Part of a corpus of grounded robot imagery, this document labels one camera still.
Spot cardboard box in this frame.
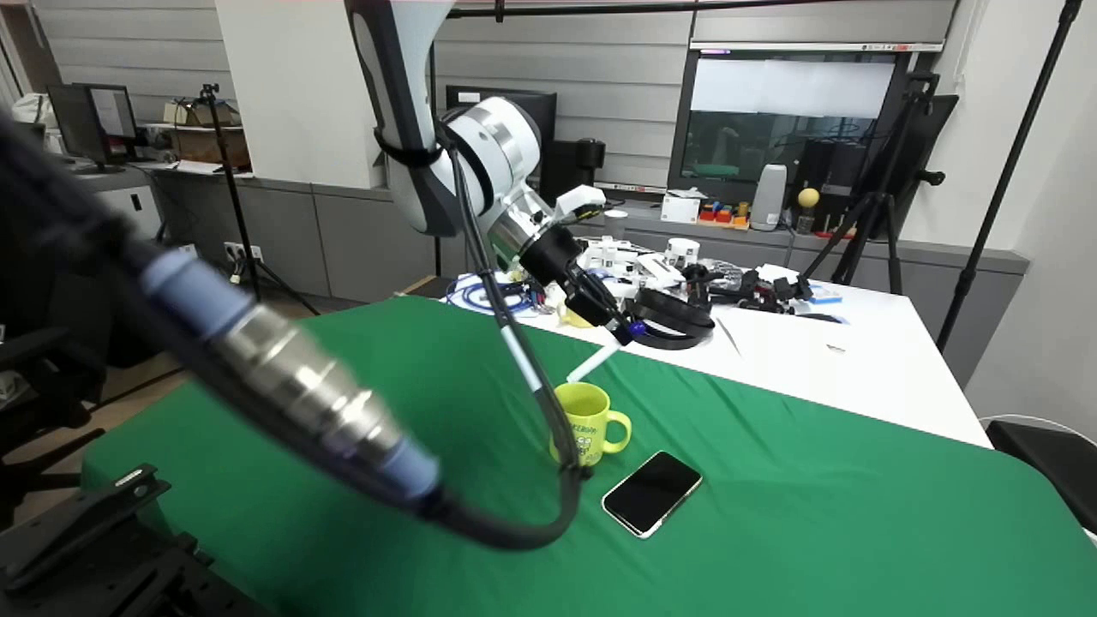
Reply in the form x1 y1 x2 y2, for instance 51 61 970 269
162 98 252 170

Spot heap of black parts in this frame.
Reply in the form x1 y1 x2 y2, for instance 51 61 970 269
710 264 815 314

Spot black coffee machine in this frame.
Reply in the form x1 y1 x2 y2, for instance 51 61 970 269
542 137 608 205

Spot large wall screen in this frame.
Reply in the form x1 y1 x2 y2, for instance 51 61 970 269
667 46 913 205

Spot black monitor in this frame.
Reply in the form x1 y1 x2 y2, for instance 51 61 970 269
445 84 559 185

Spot camera on tripod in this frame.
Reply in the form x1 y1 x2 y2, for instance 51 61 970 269
195 82 321 316

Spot white cylinder speaker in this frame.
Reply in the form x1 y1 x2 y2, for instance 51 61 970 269
749 164 788 232

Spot black pole stand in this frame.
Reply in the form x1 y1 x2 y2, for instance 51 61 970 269
934 0 1084 354

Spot green cloth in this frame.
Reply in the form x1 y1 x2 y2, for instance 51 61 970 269
81 295 1097 617

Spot computer monitor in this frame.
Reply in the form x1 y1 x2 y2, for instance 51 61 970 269
46 82 144 175

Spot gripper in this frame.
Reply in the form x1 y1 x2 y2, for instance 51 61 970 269
518 225 646 348

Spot yellow mug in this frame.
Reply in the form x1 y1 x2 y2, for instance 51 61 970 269
550 382 633 469

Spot black tripod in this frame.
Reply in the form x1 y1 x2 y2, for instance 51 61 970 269
800 72 947 297

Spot coil of blue cable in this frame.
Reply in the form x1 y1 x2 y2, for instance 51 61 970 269
446 273 539 316

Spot heap of white robot parts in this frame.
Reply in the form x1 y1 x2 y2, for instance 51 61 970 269
572 237 748 299

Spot white tissue box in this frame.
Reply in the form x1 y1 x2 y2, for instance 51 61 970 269
659 194 703 226

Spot black overhead rod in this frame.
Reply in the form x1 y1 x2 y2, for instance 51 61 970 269
446 0 828 21

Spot black smartphone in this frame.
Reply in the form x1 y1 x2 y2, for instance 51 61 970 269
601 450 704 540

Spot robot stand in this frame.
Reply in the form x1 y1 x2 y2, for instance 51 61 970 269
0 464 267 617

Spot colourful toy blocks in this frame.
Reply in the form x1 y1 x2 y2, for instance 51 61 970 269
698 201 752 231

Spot black chair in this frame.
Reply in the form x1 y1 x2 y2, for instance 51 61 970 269
984 416 1097 534

